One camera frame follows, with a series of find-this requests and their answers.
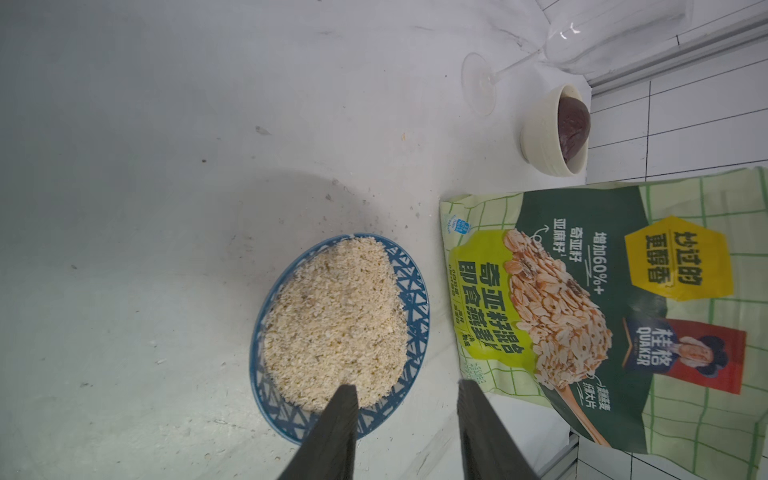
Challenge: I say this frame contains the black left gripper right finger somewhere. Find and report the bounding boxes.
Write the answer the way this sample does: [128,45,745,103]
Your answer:
[457,380,539,480]

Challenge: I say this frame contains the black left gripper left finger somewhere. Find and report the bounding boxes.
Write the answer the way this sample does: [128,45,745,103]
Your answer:
[279,384,359,480]

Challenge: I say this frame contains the blue patterned breakfast bowl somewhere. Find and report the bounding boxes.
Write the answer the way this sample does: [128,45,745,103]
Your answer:
[249,233,430,444]

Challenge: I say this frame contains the green oats bag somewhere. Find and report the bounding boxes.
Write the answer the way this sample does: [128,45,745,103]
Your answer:
[440,167,767,479]

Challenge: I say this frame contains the white bowl with purple food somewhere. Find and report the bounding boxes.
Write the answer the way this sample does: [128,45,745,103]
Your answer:
[519,84,589,178]

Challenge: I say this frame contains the clear wine glass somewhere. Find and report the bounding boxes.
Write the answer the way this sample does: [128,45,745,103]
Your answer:
[461,0,694,116]

